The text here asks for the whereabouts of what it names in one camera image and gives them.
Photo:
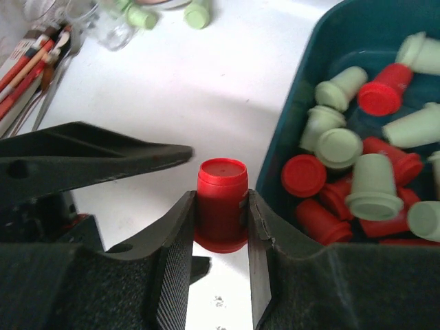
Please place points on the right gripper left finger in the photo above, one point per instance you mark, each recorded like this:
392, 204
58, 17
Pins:
140, 283

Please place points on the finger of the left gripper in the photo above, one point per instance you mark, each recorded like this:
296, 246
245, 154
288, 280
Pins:
75, 155

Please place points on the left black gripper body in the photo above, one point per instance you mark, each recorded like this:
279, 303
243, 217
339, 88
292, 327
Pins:
50, 219

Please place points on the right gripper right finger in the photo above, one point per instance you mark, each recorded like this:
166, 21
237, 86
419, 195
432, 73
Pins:
297, 283

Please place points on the red capsule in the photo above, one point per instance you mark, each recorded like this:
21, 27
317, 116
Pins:
303, 176
222, 195
384, 94

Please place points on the teal plastic storage basket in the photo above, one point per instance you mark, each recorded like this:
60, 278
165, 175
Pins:
364, 33

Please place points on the green capsule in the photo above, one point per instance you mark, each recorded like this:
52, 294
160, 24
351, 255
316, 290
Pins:
140, 18
420, 53
197, 14

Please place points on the silver fork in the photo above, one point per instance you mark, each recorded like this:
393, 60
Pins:
64, 64

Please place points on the striped red cloth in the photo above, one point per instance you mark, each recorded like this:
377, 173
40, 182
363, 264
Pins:
32, 70

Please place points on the clear glass cup left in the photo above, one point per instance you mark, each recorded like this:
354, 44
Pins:
103, 21

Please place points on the green capsule beside glass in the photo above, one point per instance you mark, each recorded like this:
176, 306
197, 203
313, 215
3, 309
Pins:
140, 18

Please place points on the green capsule by plate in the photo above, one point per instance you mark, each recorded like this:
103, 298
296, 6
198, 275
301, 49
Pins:
197, 14

